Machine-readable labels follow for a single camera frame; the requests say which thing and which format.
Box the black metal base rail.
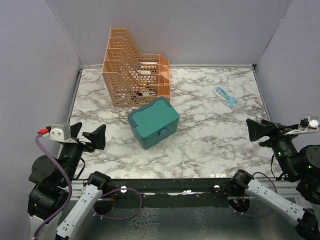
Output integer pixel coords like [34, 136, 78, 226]
[109, 178, 245, 208]

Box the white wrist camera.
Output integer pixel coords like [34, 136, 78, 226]
[284, 115, 320, 136]
[35, 122, 87, 144]

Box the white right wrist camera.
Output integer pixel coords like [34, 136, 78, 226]
[284, 115, 320, 136]

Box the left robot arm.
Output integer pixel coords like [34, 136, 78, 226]
[27, 122, 143, 240]

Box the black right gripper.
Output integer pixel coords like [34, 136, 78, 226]
[246, 117, 298, 178]

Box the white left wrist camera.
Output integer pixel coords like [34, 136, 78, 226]
[35, 122, 87, 144]

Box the blue toothbrush blister pack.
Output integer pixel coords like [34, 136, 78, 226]
[213, 86, 238, 108]

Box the teal plastic medicine box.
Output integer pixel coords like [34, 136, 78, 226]
[127, 97, 180, 150]

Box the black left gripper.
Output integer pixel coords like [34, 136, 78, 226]
[59, 121, 106, 185]

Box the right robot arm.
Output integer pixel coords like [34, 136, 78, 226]
[229, 115, 320, 240]

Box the peach plastic file organizer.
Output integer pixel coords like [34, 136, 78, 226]
[101, 28, 171, 107]

